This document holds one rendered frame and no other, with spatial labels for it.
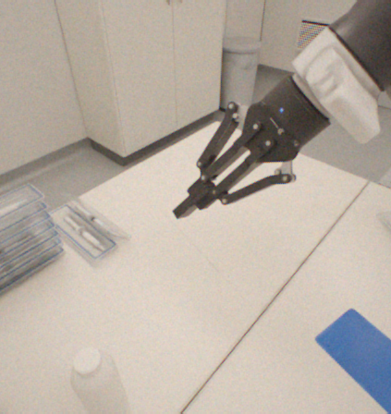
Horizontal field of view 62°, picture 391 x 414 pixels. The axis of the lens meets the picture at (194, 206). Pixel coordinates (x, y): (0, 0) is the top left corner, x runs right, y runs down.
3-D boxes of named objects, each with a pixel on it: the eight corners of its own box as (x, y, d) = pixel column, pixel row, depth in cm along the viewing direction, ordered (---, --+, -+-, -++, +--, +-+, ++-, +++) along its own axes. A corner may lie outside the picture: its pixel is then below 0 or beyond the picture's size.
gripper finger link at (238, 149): (262, 128, 38) (256, 119, 38) (199, 184, 44) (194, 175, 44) (274, 130, 41) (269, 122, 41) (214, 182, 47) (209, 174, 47)
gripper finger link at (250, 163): (279, 136, 41) (286, 144, 41) (220, 189, 47) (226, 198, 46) (267, 134, 38) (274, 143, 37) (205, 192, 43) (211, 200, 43)
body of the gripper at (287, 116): (341, 127, 38) (280, 176, 43) (298, 76, 40) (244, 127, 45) (327, 122, 32) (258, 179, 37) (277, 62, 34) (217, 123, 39)
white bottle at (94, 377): (136, 401, 44) (120, 353, 35) (110, 437, 41) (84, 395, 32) (110, 380, 46) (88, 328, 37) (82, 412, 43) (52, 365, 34)
